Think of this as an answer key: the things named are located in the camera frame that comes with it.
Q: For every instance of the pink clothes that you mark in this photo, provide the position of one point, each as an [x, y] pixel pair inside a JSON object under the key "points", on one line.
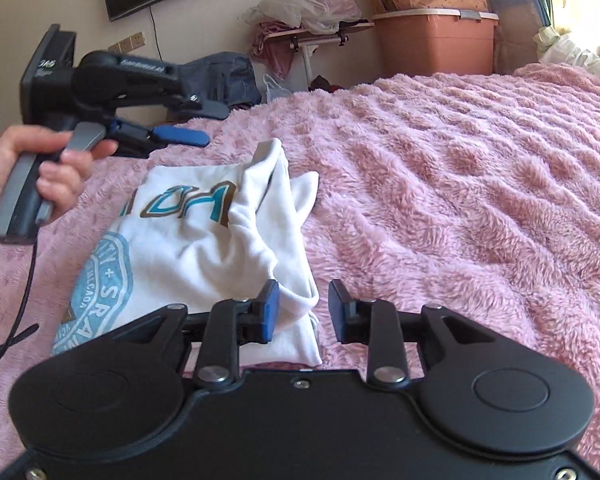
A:
{"points": [[272, 50]]}

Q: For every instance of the small white bag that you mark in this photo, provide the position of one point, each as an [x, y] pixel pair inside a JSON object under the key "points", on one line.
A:
{"points": [[276, 89]]}

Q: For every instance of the dark red cloth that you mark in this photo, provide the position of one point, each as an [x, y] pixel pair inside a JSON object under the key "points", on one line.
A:
{"points": [[327, 84]]}

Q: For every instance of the white printed t-shirt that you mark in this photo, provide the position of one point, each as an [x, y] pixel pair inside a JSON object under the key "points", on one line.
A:
{"points": [[180, 250]]}

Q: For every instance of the pink plastic storage bin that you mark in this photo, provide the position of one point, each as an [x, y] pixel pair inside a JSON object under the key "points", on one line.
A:
{"points": [[435, 45]]}

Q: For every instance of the pink fluffy blanket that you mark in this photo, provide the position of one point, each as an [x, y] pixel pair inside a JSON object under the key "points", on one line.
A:
{"points": [[455, 185]]}

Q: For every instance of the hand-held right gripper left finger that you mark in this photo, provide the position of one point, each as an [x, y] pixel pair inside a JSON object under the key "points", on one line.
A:
{"points": [[270, 312]]}

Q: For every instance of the white plastic bag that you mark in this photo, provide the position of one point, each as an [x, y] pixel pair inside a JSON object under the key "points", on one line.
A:
{"points": [[305, 7]]}

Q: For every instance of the dark blue fabric bag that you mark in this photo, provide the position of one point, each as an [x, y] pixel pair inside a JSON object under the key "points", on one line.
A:
{"points": [[230, 75]]}

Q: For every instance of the beige wall socket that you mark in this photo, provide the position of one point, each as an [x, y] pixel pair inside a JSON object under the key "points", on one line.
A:
{"points": [[137, 40], [124, 44], [113, 47]]}

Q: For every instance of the person's left hand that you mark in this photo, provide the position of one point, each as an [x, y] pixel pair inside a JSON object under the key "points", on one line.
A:
{"points": [[0, 160]]}

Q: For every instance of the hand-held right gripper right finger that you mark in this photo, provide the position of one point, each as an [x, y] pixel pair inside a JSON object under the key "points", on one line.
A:
{"points": [[336, 310]]}

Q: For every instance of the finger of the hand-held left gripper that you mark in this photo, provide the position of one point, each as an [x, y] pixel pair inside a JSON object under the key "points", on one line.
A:
{"points": [[180, 136], [215, 110]]}

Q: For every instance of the small folding table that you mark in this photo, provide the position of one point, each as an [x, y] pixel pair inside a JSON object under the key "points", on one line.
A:
{"points": [[325, 30]]}

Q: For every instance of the white crumpled bedding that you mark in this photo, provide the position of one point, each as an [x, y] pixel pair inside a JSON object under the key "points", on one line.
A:
{"points": [[575, 55]]}

